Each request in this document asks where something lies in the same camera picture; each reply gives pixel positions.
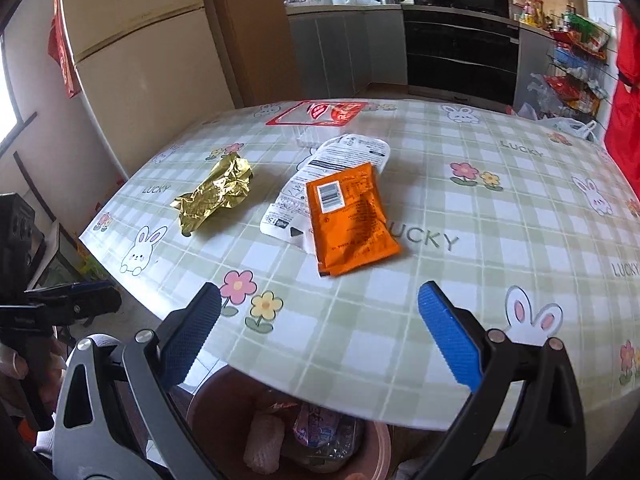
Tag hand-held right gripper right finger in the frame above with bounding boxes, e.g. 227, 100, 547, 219
419, 281, 586, 480

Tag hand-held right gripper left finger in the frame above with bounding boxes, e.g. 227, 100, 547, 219
52, 282, 223, 480

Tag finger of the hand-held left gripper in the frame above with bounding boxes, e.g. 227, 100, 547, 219
24, 280, 123, 328

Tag pink brown plastic bin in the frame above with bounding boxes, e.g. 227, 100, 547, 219
186, 365, 393, 480

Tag white foam fruit net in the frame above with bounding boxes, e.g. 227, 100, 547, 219
242, 412, 286, 476

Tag gold foil wrapper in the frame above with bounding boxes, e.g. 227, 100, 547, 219
170, 156, 253, 237

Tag red orange snack packet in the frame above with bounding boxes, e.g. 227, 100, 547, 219
305, 162, 403, 277

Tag clear plastic container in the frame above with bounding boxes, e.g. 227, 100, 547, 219
285, 402, 363, 463

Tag white printed packet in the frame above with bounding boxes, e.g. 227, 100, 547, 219
260, 133, 392, 251

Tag person's left hand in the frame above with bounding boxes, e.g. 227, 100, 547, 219
0, 342, 28, 381

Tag white textured cloth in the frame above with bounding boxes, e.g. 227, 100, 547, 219
32, 425, 66, 461

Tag checked rabbit print tablecloth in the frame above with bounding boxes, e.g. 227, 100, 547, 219
77, 97, 640, 433

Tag cream refrigerator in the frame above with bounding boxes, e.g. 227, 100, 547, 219
55, 0, 241, 181

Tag white plastic bag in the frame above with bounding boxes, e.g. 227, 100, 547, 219
537, 116, 598, 141

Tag red white clear tray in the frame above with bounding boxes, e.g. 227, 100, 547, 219
265, 101, 363, 148

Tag clear plastic bag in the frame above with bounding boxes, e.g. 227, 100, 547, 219
525, 72, 556, 111

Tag black built-in oven stove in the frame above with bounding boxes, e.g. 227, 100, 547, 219
401, 5, 521, 106

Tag red apron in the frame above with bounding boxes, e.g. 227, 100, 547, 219
603, 2, 640, 176

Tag narrow grey cabinet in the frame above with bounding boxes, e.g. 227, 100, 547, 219
515, 27, 558, 111

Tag grey lower cabinets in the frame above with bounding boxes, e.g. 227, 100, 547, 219
287, 7, 408, 98

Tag cluster of condiment bottles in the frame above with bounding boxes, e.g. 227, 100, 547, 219
510, 0, 551, 28

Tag red wall poster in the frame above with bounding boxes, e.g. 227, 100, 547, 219
47, 10, 83, 98

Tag black wire snack rack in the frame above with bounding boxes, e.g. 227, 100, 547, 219
542, 12, 613, 116

